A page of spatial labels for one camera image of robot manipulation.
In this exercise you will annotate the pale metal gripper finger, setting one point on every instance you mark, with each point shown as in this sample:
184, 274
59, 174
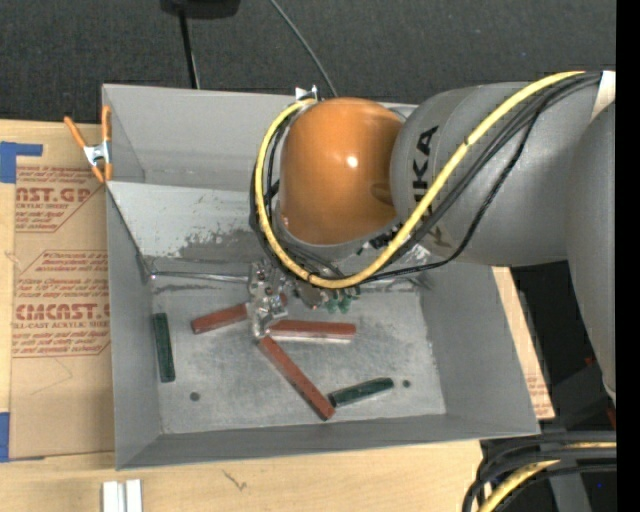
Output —
260, 320
277, 310

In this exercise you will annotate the red-brown flat block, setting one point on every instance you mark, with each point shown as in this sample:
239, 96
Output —
315, 329
220, 318
297, 377

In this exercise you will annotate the brown cardboard board, red print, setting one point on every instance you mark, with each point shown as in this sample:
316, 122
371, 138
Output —
60, 300

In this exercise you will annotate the dark green flat block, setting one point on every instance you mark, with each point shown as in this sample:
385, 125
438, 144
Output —
164, 347
361, 391

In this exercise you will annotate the grey metal bin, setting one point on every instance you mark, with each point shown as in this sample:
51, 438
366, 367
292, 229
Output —
210, 230

